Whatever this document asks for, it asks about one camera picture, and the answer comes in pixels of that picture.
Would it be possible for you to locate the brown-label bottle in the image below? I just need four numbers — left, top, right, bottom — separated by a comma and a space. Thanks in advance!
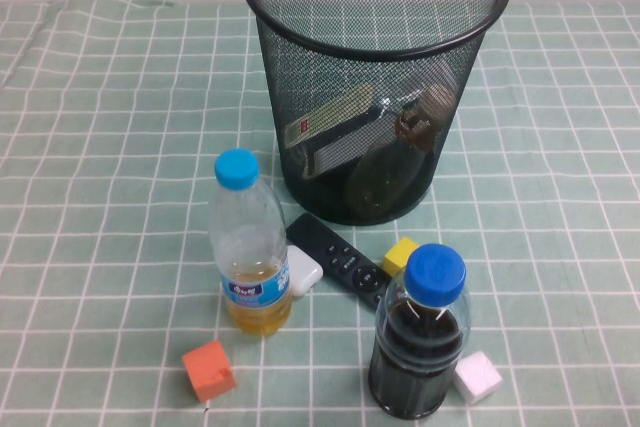
343, 84, 457, 222

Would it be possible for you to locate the clear bottle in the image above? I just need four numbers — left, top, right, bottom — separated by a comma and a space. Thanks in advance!
283, 82, 401, 181

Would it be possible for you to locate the black mesh wastebasket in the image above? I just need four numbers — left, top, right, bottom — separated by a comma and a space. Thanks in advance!
239, 0, 513, 226

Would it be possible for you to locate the black remote control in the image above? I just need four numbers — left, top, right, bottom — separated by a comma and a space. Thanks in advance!
285, 212, 391, 312

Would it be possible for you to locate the white earbuds case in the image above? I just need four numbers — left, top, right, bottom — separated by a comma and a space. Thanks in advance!
284, 245, 324, 298

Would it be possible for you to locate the yellow liquid bottle, light-blue cap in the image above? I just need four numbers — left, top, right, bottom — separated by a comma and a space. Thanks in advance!
207, 148, 294, 337

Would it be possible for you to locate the yellow cube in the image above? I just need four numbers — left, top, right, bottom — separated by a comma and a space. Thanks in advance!
382, 237, 420, 278

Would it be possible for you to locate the dark liquid bottle, blue cap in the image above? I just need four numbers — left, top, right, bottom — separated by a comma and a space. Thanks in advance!
368, 243, 472, 421

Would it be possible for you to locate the orange cube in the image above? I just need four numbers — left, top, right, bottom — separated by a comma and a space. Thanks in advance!
181, 339, 238, 404

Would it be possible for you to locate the green checked tablecloth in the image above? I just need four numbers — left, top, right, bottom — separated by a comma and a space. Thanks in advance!
0, 0, 640, 427

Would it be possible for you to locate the white foam cube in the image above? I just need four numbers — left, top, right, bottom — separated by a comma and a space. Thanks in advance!
453, 350, 504, 406

